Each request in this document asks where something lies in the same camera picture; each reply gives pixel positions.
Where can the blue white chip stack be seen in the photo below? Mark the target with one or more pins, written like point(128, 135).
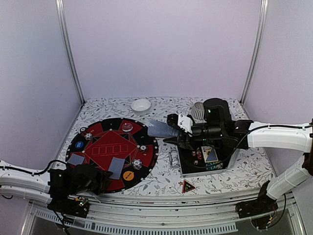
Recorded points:
point(88, 136)

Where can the front aluminium rail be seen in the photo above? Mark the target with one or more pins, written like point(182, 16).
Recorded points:
point(119, 214)

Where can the aluminium frame post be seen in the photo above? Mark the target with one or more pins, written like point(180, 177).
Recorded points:
point(70, 58)
point(256, 49)

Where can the red black 100 chip stack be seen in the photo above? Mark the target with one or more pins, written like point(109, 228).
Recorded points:
point(143, 149)

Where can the aluminium poker chip case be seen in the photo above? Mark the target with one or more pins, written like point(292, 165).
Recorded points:
point(202, 161)

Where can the dealt blue playing cards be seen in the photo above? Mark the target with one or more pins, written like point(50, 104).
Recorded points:
point(116, 167)

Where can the orange big blind button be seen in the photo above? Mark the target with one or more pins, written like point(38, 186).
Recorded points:
point(128, 175)

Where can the white ceramic bowl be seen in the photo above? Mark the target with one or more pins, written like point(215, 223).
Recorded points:
point(141, 106)

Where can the boxed card deck ace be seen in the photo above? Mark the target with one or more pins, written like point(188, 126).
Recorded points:
point(209, 154)

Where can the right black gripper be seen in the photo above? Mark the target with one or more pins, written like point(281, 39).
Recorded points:
point(181, 139)

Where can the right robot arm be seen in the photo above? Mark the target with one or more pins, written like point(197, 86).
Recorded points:
point(245, 134)

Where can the lower poker chip row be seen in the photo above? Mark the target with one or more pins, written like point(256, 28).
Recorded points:
point(214, 166)

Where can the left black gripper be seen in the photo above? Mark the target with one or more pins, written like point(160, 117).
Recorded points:
point(101, 176)

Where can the red black triangle card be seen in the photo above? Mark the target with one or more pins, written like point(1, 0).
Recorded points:
point(186, 186)

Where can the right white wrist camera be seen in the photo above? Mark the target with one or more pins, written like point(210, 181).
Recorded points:
point(180, 122)

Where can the left aluminium frame post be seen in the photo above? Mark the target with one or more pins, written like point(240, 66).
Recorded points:
point(70, 58)

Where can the blue small blind button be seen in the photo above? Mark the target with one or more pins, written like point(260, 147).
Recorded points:
point(79, 145)

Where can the red dice group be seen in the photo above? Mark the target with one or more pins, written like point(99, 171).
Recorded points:
point(197, 156)

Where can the right aluminium frame post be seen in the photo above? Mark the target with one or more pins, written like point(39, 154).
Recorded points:
point(256, 49)

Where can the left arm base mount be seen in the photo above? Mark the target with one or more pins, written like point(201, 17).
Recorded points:
point(78, 206)

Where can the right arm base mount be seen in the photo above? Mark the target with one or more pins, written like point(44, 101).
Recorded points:
point(260, 205)

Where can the striped grey white cup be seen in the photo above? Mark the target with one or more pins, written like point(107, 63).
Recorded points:
point(197, 111)

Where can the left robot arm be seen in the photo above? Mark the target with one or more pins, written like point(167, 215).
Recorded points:
point(29, 183)

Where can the round red black poker mat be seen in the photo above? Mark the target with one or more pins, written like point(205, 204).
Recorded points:
point(110, 141)

